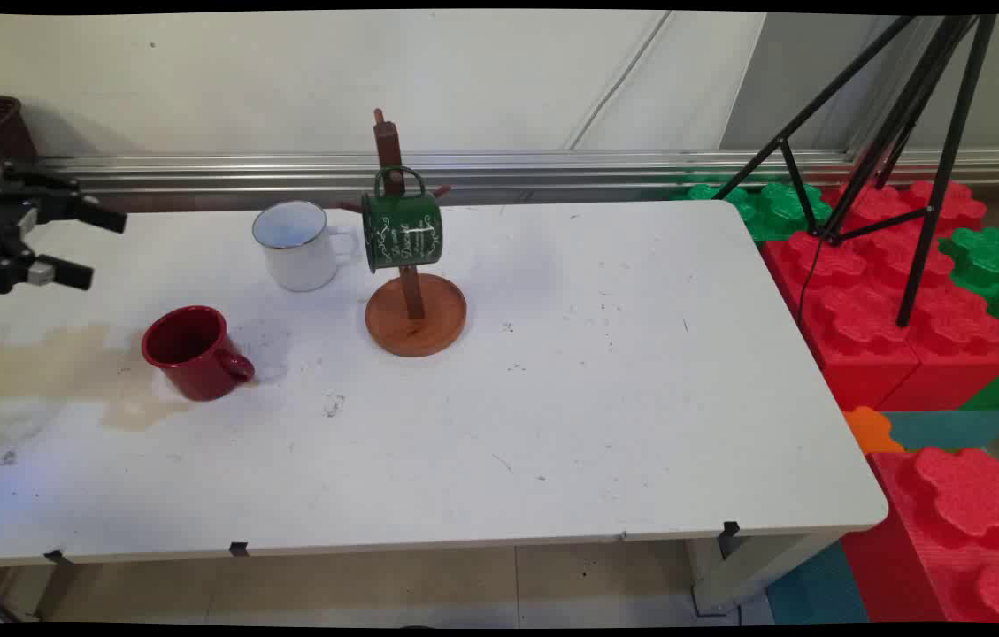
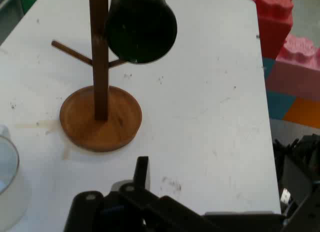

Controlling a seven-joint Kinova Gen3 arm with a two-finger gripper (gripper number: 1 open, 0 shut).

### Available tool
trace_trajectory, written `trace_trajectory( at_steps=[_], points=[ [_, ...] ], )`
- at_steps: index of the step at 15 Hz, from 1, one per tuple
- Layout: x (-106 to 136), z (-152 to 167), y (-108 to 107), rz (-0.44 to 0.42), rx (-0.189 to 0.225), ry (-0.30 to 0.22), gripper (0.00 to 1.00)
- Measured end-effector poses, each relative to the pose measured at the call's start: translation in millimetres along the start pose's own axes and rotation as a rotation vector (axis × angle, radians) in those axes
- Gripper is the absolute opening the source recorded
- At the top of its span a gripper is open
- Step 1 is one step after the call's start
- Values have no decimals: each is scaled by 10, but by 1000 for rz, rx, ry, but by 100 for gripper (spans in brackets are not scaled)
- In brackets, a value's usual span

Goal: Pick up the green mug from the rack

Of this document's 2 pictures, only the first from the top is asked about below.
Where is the green enamel mug white print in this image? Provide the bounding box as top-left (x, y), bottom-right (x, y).
top-left (361, 166), bottom-right (444, 273)

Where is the red ceramic mug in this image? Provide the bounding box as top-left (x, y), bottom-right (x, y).
top-left (142, 305), bottom-right (256, 403)

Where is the wooden mug tree stand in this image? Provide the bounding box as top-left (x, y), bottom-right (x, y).
top-left (338, 108), bottom-right (468, 358)

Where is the white table leg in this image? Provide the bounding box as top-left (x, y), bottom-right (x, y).
top-left (685, 529), bottom-right (847, 618)

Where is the large red foam block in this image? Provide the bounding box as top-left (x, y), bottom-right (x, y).
top-left (760, 180), bottom-right (999, 413)

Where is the orange foam piece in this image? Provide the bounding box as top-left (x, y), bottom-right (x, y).
top-left (842, 406), bottom-right (905, 457)

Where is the teal foam mat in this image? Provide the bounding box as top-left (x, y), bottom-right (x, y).
top-left (882, 409), bottom-right (999, 453)
top-left (765, 540), bottom-right (870, 625)

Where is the black tripod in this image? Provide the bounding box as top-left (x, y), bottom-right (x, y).
top-left (711, 13), bottom-right (999, 328)

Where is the aluminium rail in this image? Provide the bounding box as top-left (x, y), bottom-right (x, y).
top-left (30, 149), bottom-right (999, 192)

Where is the white wall cable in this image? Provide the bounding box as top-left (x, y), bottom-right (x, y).
top-left (565, 11), bottom-right (673, 150)

